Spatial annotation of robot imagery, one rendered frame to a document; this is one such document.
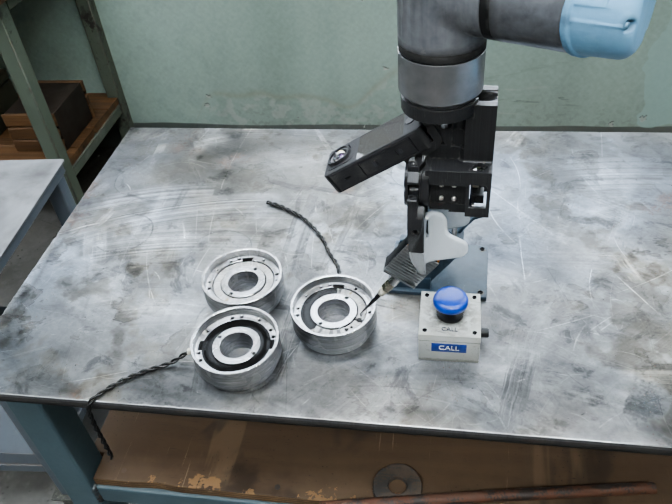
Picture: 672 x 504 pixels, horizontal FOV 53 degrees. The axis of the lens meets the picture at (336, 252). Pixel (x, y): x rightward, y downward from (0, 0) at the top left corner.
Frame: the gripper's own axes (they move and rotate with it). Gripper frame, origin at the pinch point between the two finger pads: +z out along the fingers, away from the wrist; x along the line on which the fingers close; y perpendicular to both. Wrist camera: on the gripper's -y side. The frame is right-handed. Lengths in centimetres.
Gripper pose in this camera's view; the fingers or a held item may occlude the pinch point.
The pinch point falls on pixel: (417, 255)
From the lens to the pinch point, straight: 74.9
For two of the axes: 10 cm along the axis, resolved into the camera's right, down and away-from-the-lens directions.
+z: 0.8, 7.4, 6.6
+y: 9.8, 0.7, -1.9
